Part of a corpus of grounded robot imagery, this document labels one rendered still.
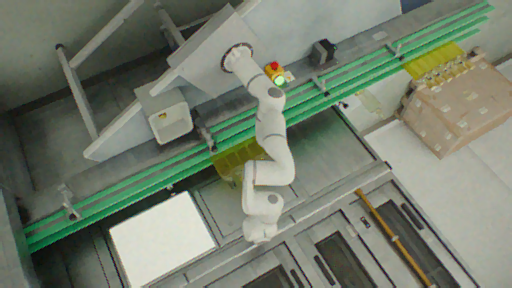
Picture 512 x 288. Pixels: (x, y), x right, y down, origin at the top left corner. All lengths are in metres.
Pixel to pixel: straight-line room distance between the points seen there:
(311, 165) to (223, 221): 0.54
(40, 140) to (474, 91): 4.98
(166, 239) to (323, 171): 0.84
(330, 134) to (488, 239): 3.86
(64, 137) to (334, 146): 1.45
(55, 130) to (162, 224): 0.85
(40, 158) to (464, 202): 4.93
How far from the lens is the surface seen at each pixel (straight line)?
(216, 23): 1.53
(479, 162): 6.19
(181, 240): 1.89
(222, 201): 1.93
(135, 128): 1.83
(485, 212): 5.87
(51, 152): 2.33
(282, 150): 1.34
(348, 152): 2.13
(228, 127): 1.81
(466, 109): 5.58
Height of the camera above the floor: 1.83
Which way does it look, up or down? 26 degrees down
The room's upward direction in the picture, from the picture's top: 147 degrees clockwise
